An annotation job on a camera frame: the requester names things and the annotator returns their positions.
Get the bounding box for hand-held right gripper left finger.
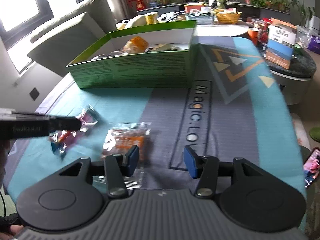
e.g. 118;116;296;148
57;145;140;198

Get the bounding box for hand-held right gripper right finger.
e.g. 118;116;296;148
183;146;263;198

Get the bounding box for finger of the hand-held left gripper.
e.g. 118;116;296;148
49;116;82;132

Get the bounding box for clear orange label snack packet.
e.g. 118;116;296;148
101;122;152;163

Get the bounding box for purple silver snack packet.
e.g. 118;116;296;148
75;105;99;132

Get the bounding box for silver yellow cracker packet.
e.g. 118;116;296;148
90;52;125;61

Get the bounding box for green cardboard box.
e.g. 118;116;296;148
65;20;198;89

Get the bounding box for orange peanut packet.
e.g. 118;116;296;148
124;36;150;53

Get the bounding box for long beige snack packet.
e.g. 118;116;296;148
150;44;171;52

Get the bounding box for beige armchair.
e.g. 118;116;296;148
27;0;118;77

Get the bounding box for smartphone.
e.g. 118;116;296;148
302;148;320;188

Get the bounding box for white plush cushion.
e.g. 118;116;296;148
116;14;147;30

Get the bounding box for window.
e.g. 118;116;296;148
0;0;100;75

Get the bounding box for green slipper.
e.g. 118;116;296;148
309;127;320;142

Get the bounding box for round white coffee table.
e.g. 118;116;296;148
117;15;248;40

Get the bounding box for dark round side table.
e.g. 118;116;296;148
257;42;317;105

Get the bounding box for yellow canister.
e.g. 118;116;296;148
145;12;159;25

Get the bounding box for orange paper cup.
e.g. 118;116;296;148
247;28;260;46

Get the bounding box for teal plastic basket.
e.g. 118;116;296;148
185;11;215;25

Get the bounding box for white blue carton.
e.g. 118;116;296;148
265;24;297;70

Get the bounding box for yellow wicker basket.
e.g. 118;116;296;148
214;9;242;24

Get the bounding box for orange box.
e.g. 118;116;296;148
184;3;209;14

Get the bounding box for purple gift bag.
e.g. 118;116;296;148
309;35;320;52

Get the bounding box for large leaf plant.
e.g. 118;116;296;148
289;0;317;27

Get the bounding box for dark wall socket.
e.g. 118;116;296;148
29;87;40;101

